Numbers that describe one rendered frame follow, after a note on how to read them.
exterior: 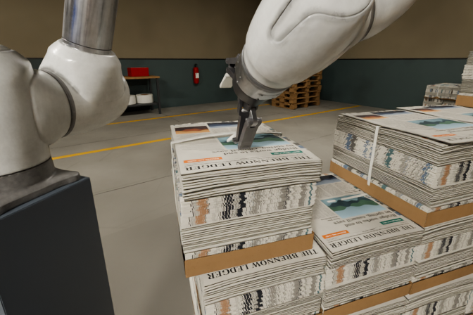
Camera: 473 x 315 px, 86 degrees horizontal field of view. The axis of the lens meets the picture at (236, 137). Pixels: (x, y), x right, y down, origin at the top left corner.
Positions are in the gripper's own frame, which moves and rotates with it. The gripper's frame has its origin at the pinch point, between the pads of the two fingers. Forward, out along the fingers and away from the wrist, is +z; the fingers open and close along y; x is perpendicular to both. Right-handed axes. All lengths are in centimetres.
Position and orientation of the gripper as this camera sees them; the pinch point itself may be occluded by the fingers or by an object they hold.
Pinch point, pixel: (229, 112)
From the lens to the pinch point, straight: 61.3
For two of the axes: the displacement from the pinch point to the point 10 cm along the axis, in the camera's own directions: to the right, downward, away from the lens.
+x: 9.6, -0.9, 2.8
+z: -2.6, 1.9, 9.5
